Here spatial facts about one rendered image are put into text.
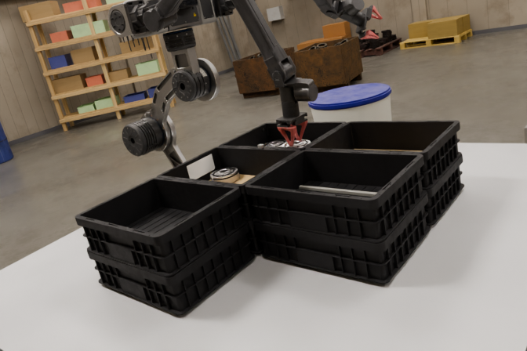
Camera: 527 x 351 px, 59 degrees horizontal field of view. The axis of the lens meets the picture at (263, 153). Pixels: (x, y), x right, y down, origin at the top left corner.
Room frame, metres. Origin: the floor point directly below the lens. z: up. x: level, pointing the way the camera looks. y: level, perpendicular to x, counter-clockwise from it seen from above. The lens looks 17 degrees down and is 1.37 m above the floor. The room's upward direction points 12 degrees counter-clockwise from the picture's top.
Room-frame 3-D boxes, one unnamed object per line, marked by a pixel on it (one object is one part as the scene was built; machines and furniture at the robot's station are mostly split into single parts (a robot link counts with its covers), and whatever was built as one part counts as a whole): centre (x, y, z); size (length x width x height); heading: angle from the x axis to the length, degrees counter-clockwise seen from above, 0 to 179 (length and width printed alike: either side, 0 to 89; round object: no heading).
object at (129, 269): (1.22, 0.33, 0.76); 0.40 x 0.30 x 0.12; 47
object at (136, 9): (1.85, 0.34, 1.45); 0.09 x 0.08 x 0.12; 139
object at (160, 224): (1.22, 0.33, 0.87); 0.40 x 0.30 x 0.11; 47
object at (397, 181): (1.17, -0.17, 0.92); 0.40 x 0.30 x 0.02; 47
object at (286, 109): (1.53, -0.12, 1.04); 0.10 x 0.07 x 0.07; 138
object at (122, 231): (1.22, 0.33, 0.92); 0.40 x 0.30 x 0.02; 47
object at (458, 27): (10.04, -4.17, 0.23); 1.29 x 0.89 x 0.47; 49
